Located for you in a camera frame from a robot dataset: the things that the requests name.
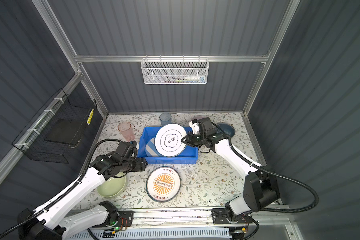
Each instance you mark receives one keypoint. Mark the pink plastic cup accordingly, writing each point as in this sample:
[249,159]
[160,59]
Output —
[126,129]

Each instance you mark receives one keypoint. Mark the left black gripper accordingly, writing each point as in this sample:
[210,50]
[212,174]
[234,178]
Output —
[141,164]

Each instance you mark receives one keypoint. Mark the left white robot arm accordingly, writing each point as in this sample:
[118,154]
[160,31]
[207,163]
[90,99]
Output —
[50,221]

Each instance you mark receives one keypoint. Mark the yellow tag on basket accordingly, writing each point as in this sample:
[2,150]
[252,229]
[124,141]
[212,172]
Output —
[89,119]

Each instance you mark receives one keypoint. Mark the light green bowl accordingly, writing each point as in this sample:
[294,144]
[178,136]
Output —
[112,187]

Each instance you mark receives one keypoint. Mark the blue plastic bin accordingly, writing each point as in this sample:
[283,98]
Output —
[188,157]

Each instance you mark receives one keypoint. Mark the white wire mesh basket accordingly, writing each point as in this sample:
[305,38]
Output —
[172,70]

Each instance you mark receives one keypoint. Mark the black pad in basket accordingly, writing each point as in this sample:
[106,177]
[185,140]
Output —
[67,132]

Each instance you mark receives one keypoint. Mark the white plate clover outline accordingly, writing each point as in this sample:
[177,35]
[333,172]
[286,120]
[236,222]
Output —
[168,140]

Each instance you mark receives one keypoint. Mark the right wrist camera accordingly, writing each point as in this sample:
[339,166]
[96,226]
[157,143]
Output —
[201,126]

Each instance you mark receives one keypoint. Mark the dark blue ceramic bowl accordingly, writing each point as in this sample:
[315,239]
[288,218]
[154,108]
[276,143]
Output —
[227,129]

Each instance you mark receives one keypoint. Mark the blue plastic cup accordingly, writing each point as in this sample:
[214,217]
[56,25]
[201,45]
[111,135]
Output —
[165,119]

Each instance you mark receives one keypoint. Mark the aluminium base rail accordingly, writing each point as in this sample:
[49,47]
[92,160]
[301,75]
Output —
[195,223]

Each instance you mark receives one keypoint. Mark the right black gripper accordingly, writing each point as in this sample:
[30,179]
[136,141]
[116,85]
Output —
[189,141]

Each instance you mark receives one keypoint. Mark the white plate orange sun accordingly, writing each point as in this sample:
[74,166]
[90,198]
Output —
[163,184]

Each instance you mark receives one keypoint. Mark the black wire basket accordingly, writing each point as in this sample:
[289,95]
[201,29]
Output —
[31,139]

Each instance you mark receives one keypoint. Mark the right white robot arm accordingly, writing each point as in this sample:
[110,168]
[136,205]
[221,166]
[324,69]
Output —
[260,189]

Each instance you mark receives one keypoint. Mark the white tube in basket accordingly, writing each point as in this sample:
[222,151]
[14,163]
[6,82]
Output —
[195,79]

